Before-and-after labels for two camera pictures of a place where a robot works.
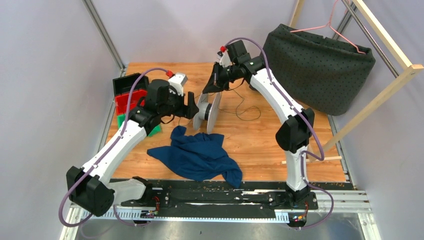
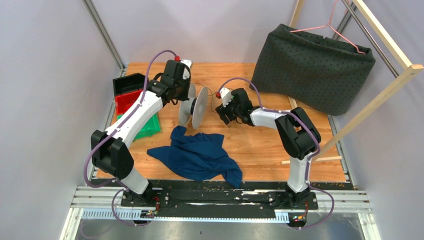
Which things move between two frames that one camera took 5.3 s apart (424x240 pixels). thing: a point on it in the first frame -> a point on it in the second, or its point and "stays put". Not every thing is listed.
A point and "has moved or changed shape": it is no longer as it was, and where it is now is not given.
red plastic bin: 121,101 stays put
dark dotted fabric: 325,73 stays put
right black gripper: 211,87 -> 222,111
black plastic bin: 124,85 stays put
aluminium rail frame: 353,202 stays put
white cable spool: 207,111 has moved or changed shape
